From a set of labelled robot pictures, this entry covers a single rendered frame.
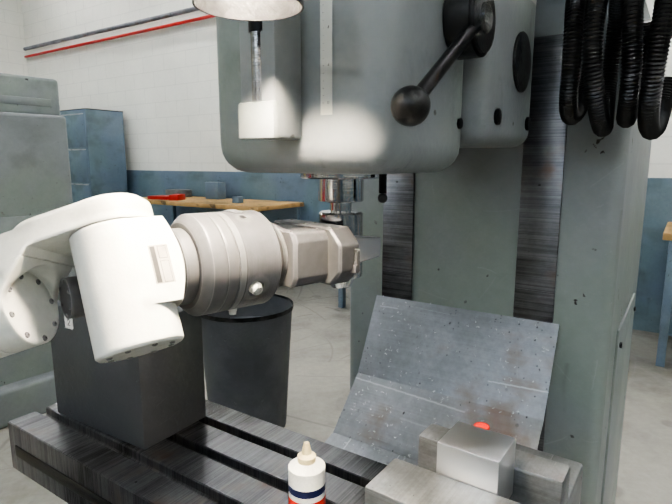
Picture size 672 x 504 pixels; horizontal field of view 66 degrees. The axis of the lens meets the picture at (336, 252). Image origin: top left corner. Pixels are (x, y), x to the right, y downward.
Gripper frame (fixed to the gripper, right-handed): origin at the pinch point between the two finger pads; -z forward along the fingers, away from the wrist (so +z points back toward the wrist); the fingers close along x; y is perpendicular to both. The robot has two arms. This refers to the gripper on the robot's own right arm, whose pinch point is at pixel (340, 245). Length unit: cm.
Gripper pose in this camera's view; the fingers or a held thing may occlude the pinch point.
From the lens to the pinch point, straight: 56.1
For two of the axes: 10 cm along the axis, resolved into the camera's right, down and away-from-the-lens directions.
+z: -7.4, 1.0, -6.6
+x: -6.7, -1.3, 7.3
